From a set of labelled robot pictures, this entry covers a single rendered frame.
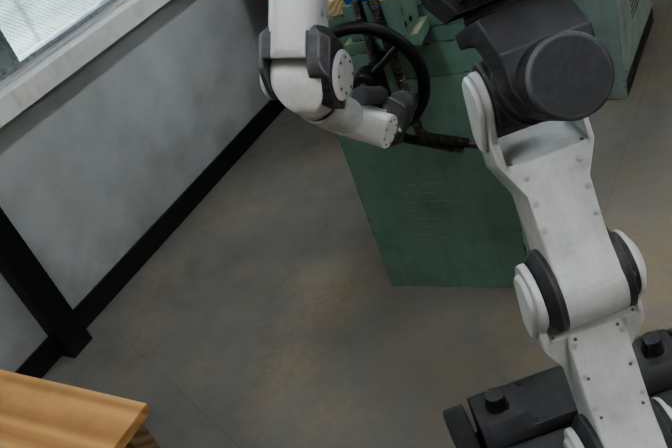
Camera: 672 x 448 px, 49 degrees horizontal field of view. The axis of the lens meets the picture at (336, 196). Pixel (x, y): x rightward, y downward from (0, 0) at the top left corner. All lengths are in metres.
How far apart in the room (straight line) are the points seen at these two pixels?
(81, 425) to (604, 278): 1.03
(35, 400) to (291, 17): 1.03
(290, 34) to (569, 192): 0.50
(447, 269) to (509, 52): 1.29
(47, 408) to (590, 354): 1.08
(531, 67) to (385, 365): 1.30
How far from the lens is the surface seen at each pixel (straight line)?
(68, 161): 2.72
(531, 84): 0.96
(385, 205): 2.10
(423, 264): 2.22
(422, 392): 2.01
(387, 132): 1.35
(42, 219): 2.66
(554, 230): 1.21
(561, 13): 1.05
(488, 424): 1.64
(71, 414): 1.64
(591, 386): 1.38
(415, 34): 1.67
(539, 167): 1.19
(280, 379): 2.20
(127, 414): 1.55
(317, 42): 1.09
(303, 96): 1.13
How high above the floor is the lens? 1.51
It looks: 32 degrees down
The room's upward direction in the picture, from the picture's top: 21 degrees counter-clockwise
